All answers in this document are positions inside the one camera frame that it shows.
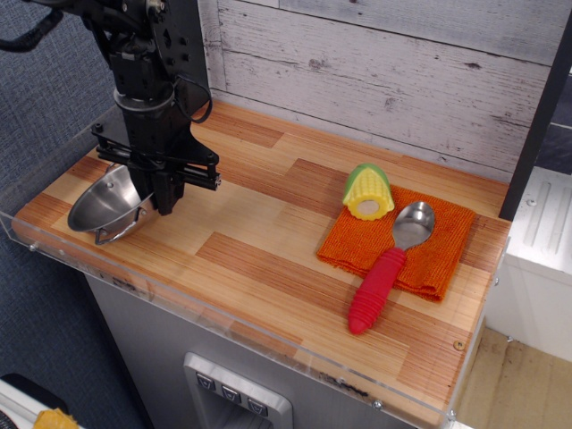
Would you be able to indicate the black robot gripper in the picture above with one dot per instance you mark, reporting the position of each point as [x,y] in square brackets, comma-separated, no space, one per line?
[153,139]

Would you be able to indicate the stainless steel colander bowl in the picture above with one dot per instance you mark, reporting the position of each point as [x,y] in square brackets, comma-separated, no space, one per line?
[111,207]

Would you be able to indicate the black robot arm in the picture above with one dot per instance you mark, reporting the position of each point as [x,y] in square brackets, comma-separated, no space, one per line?
[155,52]

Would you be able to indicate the clear acrylic table guard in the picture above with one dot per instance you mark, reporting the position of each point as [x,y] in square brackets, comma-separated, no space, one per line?
[246,255]

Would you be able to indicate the grey cabinet front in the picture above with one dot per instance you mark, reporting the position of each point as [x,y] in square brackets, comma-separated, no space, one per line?
[153,341]

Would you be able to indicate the orange folded cloth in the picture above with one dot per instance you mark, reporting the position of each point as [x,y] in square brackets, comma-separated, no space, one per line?
[354,245]

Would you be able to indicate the yellow toy corn cob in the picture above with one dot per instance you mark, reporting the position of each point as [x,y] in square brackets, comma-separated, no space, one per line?
[367,193]

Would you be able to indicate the silver dispenser panel with buttons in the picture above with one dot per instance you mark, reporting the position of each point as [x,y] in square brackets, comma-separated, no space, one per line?
[224,399]

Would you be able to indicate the yellow object at bottom left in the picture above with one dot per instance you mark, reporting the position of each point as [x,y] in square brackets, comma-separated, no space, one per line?
[54,419]

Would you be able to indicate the white plastic appliance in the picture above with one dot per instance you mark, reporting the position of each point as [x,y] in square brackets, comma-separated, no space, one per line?
[530,300]

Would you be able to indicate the red handled metal spoon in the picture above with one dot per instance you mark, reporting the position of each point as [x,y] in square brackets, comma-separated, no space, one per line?
[412,227]

